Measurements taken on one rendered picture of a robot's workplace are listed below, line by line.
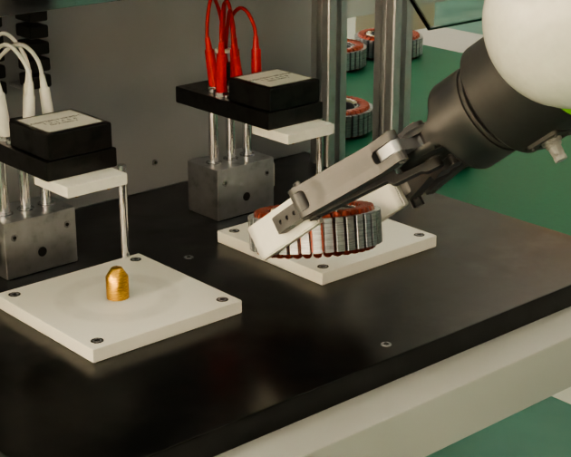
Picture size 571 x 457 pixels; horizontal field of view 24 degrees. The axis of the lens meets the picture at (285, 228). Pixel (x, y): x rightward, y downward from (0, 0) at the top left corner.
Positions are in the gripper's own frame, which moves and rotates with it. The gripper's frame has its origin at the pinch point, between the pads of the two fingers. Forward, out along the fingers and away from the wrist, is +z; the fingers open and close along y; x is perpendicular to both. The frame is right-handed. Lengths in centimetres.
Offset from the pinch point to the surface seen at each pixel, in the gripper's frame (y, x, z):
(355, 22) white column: 327, 140, 197
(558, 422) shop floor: 136, -26, 74
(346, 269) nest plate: 7.4, -3.2, 5.0
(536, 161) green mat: 56, 5, 9
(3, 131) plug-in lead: -13.6, 19.3, 16.3
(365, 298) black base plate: 4.7, -6.8, 2.4
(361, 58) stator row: 81, 38, 41
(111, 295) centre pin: -11.9, 1.9, 13.7
